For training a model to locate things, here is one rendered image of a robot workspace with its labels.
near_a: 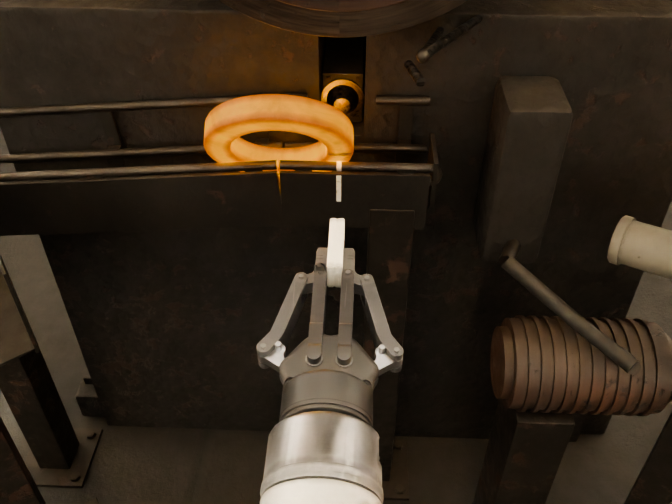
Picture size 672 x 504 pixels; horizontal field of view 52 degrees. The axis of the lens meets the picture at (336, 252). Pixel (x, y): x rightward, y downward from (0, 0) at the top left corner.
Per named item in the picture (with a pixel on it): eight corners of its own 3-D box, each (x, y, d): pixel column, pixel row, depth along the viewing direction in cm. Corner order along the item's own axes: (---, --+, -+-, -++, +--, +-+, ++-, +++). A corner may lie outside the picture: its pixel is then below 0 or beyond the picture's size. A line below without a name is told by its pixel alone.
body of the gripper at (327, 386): (275, 456, 57) (285, 364, 63) (377, 459, 56) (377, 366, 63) (268, 407, 51) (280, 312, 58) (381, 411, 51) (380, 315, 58)
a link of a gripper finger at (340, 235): (334, 267, 65) (342, 267, 65) (337, 217, 70) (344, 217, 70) (334, 288, 67) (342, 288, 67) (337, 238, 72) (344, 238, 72)
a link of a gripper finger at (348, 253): (341, 285, 64) (373, 286, 64) (343, 247, 68) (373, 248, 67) (341, 296, 65) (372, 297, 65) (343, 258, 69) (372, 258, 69)
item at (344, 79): (331, 36, 119) (331, -7, 115) (365, 36, 119) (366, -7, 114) (321, 123, 96) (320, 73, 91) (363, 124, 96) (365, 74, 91)
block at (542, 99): (471, 218, 102) (495, 69, 87) (524, 220, 102) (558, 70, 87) (479, 266, 94) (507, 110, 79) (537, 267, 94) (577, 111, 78)
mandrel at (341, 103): (331, 65, 107) (331, 38, 104) (359, 66, 107) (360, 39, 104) (326, 120, 94) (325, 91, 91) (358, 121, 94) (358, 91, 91)
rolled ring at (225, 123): (284, 103, 71) (285, 75, 72) (170, 145, 82) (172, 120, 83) (383, 158, 85) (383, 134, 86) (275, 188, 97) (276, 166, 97)
